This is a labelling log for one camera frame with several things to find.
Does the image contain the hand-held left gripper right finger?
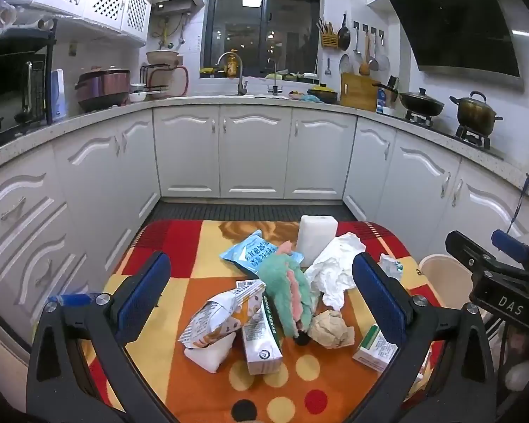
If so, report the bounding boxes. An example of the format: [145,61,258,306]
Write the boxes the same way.
[352,252,499,423]

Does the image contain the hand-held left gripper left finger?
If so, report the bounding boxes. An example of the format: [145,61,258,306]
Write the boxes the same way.
[26,251,177,423]

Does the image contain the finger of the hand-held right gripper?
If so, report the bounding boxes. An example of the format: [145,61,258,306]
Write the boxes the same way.
[445,230,507,275]
[491,229,529,274]

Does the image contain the beige trash bin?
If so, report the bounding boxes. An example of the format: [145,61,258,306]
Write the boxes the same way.
[419,253,494,349]

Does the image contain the white green medicine box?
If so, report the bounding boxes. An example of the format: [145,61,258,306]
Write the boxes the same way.
[352,324,400,373]

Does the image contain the white foam block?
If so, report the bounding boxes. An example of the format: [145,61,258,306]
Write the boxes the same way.
[296,215,338,269]

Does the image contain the blue snack packet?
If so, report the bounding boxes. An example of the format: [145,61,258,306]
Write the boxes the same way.
[219,230,305,279]

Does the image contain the white green milk carton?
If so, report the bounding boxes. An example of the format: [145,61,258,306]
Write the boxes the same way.
[242,293,284,376]

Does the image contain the small crumpled white wrapper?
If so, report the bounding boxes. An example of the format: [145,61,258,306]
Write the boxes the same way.
[378,253,404,280]

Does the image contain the white crumpled tissue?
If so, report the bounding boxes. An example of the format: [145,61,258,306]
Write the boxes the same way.
[304,232,366,311]

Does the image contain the brown crumpled paper ball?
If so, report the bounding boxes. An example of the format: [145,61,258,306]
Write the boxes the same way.
[309,309,354,349]

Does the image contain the white orange snack bag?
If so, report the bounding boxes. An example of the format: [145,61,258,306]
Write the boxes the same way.
[177,280,267,351]

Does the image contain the white soft tissue pack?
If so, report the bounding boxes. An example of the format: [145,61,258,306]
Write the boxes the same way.
[184,332,238,373]

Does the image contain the teal and pink cloth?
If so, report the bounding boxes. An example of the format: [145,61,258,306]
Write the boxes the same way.
[258,241,320,338]

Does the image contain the black gas stove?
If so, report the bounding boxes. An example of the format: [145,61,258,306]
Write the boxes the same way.
[403,112,505,159]

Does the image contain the dark ribbed floor mat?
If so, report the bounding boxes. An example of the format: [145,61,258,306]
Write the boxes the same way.
[136,200,366,223]

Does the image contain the brass stock pot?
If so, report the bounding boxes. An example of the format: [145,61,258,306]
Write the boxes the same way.
[450,91,504,137]

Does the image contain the black wok with lid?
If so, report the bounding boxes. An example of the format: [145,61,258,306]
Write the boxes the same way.
[372,83,445,117]

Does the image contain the white lower kitchen cabinets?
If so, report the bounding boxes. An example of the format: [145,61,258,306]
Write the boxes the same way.
[0,105,529,349]

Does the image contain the wooden cutting board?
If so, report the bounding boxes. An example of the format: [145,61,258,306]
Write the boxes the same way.
[339,73,381,112]

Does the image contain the copper rice cooker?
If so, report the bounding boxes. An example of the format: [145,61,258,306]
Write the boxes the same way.
[74,67,132,113]

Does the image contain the yellow casserole pot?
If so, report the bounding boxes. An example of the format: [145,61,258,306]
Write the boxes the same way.
[308,83,338,103]

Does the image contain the hanging wooden spatula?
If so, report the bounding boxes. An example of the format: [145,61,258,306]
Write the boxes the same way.
[359,31,371,75]

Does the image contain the curved steel faucet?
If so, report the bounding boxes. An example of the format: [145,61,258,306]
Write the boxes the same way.
[217,51,248,96]

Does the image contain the beige ceramic pot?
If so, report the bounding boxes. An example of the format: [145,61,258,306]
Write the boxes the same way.
[146,50,180,69]

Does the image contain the small steel tap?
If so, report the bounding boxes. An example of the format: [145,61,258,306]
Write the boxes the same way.
[267,59,283,95]

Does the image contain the black microwave oven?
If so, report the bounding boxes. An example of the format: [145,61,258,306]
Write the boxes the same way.
[0,37,56,142]

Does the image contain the hanging black frying pan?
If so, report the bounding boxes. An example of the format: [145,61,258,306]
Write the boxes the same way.
[337,13,351,51]

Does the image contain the wooden knife holder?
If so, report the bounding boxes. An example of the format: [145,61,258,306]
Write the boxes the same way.
[320,20,339,49]

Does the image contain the dark kitchen window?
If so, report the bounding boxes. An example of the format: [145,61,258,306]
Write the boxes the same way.
[201,0,322,79]

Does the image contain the white water heater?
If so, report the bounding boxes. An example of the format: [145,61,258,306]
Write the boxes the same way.
[152,0,203,12]

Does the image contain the white lattice upper cabinets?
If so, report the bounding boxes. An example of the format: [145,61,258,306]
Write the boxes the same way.
[0,0,153,47]

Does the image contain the hanging blue cord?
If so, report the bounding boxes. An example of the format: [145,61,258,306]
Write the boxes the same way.
[509,174,529,234]

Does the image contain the wire dish rack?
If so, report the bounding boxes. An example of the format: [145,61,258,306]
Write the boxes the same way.
[140,65,190,98]

